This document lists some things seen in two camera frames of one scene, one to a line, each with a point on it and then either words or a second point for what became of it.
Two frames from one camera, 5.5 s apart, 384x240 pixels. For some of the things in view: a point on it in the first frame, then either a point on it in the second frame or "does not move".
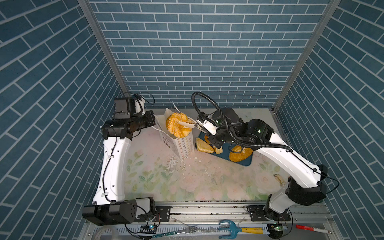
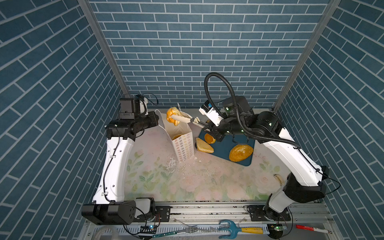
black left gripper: (150, 118) does not move
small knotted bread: (218, 151) to (173, 111)
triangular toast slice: (203, 146) does not move
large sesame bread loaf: (246, 152) does not move
